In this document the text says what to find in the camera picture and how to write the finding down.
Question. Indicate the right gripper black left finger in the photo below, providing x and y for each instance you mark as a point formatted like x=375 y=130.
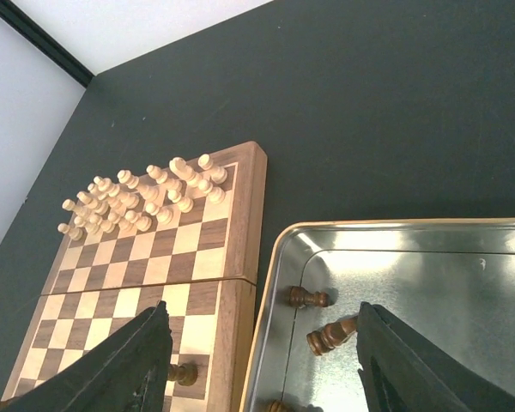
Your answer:
x=126 y=372

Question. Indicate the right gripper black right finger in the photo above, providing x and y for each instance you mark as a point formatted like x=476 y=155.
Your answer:
x=403 y=371

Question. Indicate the dark pawn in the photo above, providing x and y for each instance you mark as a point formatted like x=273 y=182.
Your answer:
x=299 y=297
x=185 y=374

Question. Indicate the yellow bear metal tin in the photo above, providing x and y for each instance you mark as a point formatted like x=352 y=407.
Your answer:
x=452 y=280

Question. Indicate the dark chess piece in tin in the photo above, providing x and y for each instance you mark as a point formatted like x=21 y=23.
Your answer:
x=331 y=336

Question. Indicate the wooden chess board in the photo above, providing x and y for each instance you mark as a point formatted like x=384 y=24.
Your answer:
x=203 y=264

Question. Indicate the dark pawn in tin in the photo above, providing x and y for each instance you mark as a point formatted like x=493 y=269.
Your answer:
x=299 y=297

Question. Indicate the white pawn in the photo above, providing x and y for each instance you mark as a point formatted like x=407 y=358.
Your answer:
x=141 y=221
x=163 y=214
x=184 y=203
x=104 y=224
x=75 y=233
x=90 y=222
x=215 y=193
x=116 y=219

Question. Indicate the white knight piece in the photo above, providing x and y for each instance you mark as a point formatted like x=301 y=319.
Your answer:
x=184 y=171
x=89 y=201

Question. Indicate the white bishop piece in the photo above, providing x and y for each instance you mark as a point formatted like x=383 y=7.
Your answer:
x=101 y=205
x=163 y=177

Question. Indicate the white queen piece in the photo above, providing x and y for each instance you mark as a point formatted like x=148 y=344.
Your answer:
x=149 y=193

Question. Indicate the white rook piece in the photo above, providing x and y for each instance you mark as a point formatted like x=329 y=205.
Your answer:
x=216 y=172
x=75 y=208

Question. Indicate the white king piece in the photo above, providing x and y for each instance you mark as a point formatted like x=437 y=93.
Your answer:
x=116 y=195

